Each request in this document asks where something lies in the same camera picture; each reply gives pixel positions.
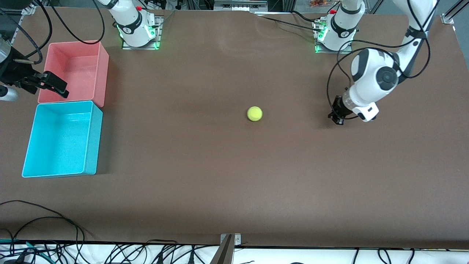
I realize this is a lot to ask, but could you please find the yellow tennis ball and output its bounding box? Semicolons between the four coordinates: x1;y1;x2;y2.
247;106;263;122

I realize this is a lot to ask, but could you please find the pink plastic bin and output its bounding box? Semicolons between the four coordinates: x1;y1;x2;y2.
38;40;109;108

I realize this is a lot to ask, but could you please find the blue plastic bin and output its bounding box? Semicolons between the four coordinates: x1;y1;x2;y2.
22;100;103;178

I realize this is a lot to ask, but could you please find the grey metal bar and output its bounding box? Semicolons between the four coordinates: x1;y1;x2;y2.
210;235;235;264

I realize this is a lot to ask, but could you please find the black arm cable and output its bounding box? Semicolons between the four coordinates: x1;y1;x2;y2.
0;0;53;65
48;0;106;44
326;0;432;120

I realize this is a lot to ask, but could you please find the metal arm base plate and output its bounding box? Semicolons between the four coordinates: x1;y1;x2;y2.
122;16;163;50
314;20;353;55

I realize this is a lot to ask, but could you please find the aluminium frame profile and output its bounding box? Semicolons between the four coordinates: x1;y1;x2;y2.
20;0;39;15
441;0;469;25

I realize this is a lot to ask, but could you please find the black base cable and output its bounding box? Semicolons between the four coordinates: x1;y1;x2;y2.
256;11;323;33

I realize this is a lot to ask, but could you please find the long black looping cable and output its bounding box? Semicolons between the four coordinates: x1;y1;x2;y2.
0;200;85;244

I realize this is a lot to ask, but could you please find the grey metal rail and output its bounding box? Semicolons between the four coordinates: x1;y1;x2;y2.
214;0;268;11

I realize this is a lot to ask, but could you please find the metal table bracket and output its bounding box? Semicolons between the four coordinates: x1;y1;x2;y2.
220;234;241;247

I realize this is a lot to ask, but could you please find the teal cable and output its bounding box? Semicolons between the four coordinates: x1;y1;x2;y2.
0;239;50;263

